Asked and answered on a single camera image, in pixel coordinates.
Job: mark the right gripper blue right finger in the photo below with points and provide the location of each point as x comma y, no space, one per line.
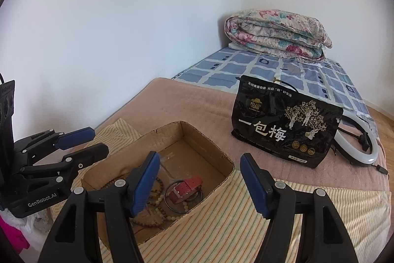
323,236

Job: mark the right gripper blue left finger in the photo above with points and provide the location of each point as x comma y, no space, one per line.
74,235

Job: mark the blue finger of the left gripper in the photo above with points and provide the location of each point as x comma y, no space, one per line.
80,158
74,136

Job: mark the dark blue bangle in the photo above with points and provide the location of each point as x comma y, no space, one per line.
186,206

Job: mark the striped yellow towel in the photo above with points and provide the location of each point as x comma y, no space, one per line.
230,229

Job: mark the black snack bag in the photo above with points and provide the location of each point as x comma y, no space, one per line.
283,122

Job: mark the open cardboard box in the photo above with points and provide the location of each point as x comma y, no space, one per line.
184,153

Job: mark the brown blanket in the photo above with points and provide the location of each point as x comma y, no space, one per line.
165,101

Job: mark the blue checkered mattress sheet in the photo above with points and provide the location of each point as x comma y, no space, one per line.
326,80

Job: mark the folded floral quilt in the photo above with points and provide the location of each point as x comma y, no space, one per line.
278,33

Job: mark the white ring light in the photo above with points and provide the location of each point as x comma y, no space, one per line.
355,140

